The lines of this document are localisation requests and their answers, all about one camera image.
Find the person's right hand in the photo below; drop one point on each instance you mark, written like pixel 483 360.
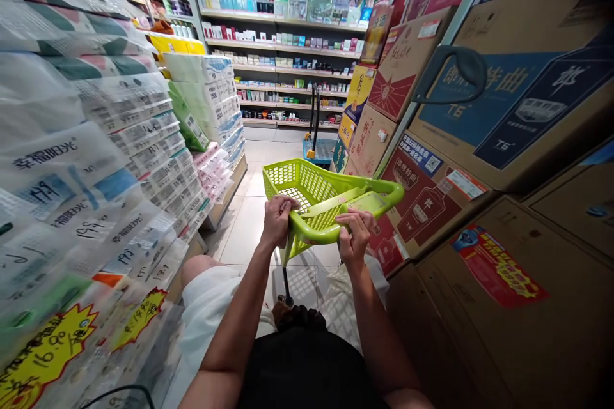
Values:
pixel 356 241

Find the person's left hand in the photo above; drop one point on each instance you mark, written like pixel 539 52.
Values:
pixel 276 227

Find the person's left fingers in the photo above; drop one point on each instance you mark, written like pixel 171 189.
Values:
pixel 287 203

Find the person's right fingers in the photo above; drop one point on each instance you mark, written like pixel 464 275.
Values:
pixel 356 219

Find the green plastic shopping cart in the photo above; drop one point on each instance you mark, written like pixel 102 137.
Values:
pixel 312 183

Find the wooden display platform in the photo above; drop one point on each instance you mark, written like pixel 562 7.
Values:
pixel 230 188

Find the blue hand trolley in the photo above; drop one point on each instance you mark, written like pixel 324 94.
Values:
pixel 319 150

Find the stack of pink tissue packs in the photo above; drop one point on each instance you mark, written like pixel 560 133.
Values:
pixel 216 174

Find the green wrapped paper pack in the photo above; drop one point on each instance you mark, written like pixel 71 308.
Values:
pixel 189 126

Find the stack of white paper rolls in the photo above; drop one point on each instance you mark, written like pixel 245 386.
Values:
pixel 216 92

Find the shelf with cosmetics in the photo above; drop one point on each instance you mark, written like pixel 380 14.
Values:
pixel 288 54

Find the red promotional sticker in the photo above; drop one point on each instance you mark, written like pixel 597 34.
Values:
pixel 499 267

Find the person's body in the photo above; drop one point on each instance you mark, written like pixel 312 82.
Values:
pixel 307 366

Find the stack of cardboard cartons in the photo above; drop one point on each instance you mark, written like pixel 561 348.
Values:
pixel 518 150

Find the small yellow starburst price tag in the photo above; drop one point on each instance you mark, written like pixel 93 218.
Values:
pixel 139 315

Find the stack of yellow packs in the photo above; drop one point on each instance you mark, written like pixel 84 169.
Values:
pixel 175 47

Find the stack of clear-wrapped tissue packs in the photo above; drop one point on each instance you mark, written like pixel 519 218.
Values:
pixel 81 150

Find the large yellow starburst price tag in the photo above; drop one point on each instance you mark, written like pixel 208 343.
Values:
pixel 43 351

